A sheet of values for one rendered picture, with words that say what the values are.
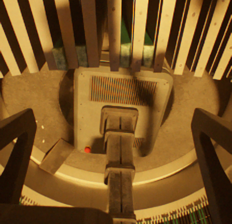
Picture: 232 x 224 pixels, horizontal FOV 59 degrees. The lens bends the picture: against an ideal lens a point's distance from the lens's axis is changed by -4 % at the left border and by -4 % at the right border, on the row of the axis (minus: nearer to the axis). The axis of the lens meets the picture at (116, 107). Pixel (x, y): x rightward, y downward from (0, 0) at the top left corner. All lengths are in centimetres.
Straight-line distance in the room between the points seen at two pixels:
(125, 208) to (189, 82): 98
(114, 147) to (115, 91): 30
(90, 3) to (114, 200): 74
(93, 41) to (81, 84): 91
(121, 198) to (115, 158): 19
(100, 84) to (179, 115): 76
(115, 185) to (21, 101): 103
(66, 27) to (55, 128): 155
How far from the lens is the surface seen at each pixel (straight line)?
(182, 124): 173
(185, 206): 170
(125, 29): 27
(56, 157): 186
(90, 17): 21
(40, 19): 23
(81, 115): 124
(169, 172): 197
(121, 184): 90
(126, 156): 98
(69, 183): 199
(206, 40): 23
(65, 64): 23
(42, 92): 156
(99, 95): 115
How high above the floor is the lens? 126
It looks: 54 degrees down
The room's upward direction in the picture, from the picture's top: 180 degrees clockwise
